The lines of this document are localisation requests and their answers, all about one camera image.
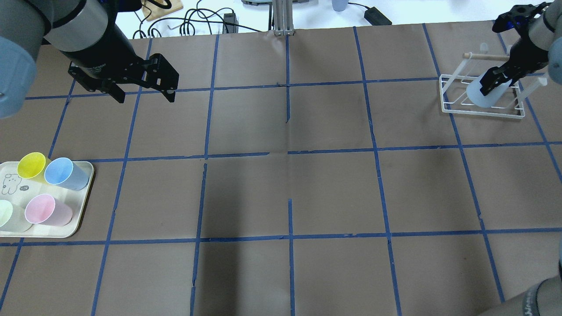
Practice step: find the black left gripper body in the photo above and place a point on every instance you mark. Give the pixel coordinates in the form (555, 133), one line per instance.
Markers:
(102, 49)

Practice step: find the aluminium frame post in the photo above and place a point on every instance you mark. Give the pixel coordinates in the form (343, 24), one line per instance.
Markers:
(282, 11)

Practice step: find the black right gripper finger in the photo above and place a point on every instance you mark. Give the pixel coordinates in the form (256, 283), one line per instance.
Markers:
(493, 78)

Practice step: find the blue cup in background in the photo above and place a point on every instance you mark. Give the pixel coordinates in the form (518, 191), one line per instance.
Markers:
(339, 5)

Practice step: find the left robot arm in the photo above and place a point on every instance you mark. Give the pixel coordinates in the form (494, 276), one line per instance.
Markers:
(102, 58)

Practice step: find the wooden board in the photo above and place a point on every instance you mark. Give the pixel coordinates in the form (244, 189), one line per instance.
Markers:
(155, 9)

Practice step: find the black power brick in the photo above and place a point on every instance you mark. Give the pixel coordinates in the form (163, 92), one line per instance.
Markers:
(230, 25)

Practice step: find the black power adapter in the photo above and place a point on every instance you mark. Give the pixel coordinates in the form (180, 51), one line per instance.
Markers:
(375, 17)

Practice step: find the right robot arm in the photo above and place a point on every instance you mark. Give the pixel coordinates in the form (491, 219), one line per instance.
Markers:
(543, 298)

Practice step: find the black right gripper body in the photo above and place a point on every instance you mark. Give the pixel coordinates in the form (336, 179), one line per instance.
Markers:
(525, 54)

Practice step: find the pale green plastic cup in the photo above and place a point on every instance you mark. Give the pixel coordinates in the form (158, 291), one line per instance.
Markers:
(12, 218)

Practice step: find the cream plastic tray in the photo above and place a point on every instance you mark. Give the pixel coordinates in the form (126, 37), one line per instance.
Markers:
(20, 191)

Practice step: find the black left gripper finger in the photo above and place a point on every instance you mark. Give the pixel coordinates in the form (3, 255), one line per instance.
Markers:
(117, 93)
(170, 95)

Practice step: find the yellow plastic cup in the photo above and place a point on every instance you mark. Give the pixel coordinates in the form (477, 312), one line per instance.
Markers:
(33, 166)

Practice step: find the white wire cup rack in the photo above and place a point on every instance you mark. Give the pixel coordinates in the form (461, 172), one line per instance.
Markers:
(460, 91)

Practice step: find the pink plastic cup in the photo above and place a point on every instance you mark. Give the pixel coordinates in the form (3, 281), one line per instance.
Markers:
(45, 209)

